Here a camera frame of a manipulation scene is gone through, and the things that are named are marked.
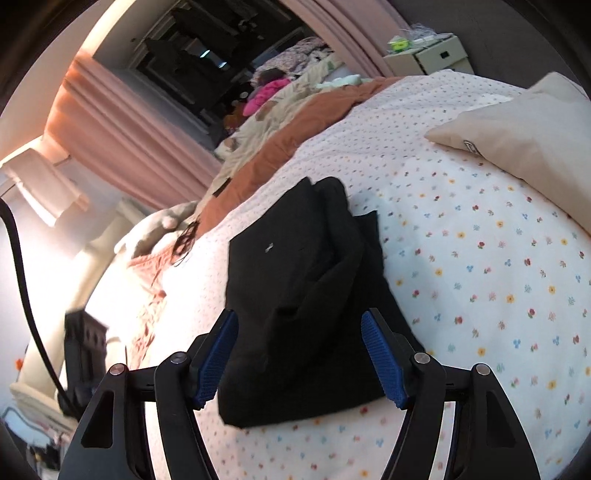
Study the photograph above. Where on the green tape roll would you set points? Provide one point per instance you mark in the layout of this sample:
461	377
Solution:
399	44

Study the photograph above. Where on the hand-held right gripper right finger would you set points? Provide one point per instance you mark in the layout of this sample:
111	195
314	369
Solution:
383	360

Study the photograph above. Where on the pink curtain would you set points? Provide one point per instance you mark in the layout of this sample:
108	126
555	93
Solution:
341	32
129	138

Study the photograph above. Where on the white plush toy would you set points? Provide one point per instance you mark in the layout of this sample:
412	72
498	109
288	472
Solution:
152	226

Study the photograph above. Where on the beige quilt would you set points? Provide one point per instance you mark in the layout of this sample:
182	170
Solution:
258	134

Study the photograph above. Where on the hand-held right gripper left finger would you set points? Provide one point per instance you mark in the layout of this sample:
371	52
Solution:
214	364

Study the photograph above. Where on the white wall fixture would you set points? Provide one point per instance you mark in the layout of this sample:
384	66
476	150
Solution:
41	184

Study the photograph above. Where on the floral patterned cloth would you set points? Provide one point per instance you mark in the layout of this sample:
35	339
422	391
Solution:
300	53

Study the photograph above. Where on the beige pillow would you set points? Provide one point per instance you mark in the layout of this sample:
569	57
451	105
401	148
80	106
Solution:
531	138

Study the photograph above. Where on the orange-brown quilt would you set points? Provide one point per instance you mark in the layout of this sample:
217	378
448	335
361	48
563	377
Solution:
295	129

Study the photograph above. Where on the black jacket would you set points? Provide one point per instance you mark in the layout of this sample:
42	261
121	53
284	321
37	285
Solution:
295	277

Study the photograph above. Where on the white floral bedsheet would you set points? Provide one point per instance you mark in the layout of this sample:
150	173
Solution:
461	230

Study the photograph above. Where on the white nightstand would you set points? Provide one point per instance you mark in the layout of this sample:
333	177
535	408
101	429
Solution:
438	57

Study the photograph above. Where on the bright pink cloth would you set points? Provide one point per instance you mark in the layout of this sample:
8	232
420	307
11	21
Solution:
265	94

